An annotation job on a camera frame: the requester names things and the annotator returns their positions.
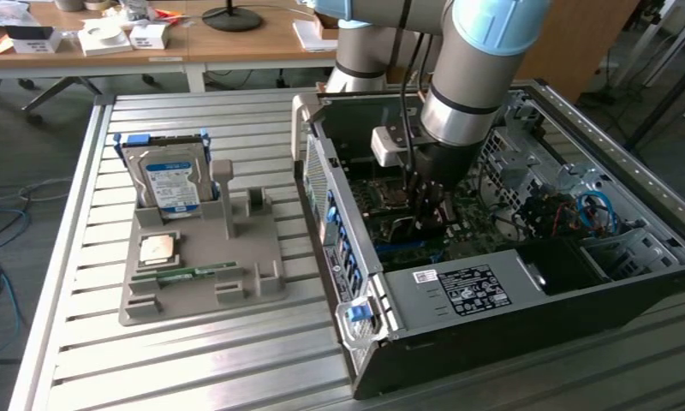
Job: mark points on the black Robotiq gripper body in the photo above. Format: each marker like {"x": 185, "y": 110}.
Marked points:
{"x": 443, "y": 164}

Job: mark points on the green graphics card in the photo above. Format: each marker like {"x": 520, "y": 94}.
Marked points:
{"x": 403, "y": 229}

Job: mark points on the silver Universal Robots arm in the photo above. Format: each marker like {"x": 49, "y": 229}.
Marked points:
{"x": 468, "y": 85}

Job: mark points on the metal CPU socket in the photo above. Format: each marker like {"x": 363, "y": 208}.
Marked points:
{"x": 391, "y": 192}

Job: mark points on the perforated metal drive cage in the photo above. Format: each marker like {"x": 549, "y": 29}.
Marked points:
{"x": 520, "y": 171}

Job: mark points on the green motherboard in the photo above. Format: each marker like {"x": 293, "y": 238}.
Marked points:
{"x": 480, "y": 231}

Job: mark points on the long expansion slot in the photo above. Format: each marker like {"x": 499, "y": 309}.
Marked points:
{"x": 403, "y": 247}

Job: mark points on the grey power supply unit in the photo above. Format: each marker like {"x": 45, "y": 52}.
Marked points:
{"x": 411, "y": 299}

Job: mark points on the white paper stack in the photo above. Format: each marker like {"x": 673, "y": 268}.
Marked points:
{"x": 311, "y": 38}

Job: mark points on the wooden cabinet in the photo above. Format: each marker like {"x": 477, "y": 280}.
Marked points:
{"x": 593, "y": 51}

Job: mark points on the blue case release latch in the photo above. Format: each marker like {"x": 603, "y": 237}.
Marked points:
{"x": 359, "y": 312}

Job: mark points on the brown cardboard box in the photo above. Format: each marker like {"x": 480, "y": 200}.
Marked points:
{"x": 325, "y": 23}

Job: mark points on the metal disk bay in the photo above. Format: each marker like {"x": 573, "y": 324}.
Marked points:
{"x": 633, "y": 252}

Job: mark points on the black open PC case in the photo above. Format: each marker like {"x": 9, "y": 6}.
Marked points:
{"x": 491, "y": 342}

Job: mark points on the black metal pole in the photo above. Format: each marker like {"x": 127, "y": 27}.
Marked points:
{"x": 668, "y": 96}

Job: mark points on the wooden office desk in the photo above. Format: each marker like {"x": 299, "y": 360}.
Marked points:
{"x": 251, "y": 47}
{"x": 62, "y": 60}

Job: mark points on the hard disk in blue carrier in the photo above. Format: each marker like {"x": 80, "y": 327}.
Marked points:
{"x": 165, "y": 180}

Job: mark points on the black round lamp base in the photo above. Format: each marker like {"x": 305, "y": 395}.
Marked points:
{"x": 231, "y": 21}

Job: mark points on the green RAM stick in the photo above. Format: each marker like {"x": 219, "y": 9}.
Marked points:
{"x": 193, "y": 270}

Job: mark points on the grey parts rack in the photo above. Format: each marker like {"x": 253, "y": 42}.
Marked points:
{"x": 205, "y": 299}

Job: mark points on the CPU chip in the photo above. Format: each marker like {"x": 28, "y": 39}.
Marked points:
{"x": 156, "y": 250}

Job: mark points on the small orange object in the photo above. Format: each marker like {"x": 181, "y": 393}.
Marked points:
{"x": 168, "y": 16}

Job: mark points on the small white labelled box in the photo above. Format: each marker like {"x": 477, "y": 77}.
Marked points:
{"x": 148, "y": 38}

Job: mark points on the flat white box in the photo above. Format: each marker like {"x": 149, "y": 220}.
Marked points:
{"x": 105, "y": 49}

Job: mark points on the white tape roll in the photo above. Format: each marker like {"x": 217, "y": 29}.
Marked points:
{"x": 100, "y": 32}

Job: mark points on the beige tape roll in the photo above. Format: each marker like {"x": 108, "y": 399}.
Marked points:
{"x": 97, "y": 4}

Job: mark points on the grey cup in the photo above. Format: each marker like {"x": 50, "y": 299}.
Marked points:
{"x": 68, "y": 4}

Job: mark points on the white box with black insert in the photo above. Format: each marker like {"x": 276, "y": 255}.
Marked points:
{"x": 33, "y": 45}

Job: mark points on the clear plastic bag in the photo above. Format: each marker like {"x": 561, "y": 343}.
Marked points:
{"x": 2, "y": 13}

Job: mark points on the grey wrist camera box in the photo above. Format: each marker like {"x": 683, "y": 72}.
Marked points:
{"x": 385, "y": 147}

